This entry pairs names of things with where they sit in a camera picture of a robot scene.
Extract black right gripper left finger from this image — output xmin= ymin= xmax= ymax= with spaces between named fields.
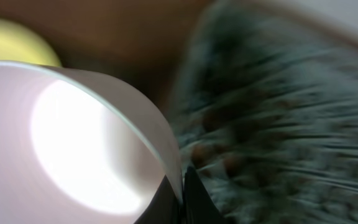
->
xmin=135 ymin=176 xmax=181 ymax=224

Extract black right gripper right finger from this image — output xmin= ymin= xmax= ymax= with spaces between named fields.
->
xmin=183 ymin=167 xmax=227 ymax=224

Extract grey dishwasher rack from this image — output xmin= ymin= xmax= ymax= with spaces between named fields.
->
xmin=170 ymin=1 xmax=358 ymax=223

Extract yellow plate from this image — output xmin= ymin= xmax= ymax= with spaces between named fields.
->
xmin=0 ymin=19 xmax=62 ymax=67

